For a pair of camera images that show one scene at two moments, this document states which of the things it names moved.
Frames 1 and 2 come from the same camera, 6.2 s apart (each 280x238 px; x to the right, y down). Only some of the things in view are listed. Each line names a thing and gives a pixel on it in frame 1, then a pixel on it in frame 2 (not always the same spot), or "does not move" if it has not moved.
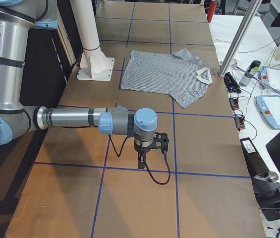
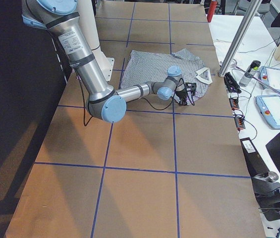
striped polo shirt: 179,74 does not move
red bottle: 212,9 does not move
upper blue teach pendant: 277,79 does not move
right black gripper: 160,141 → 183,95
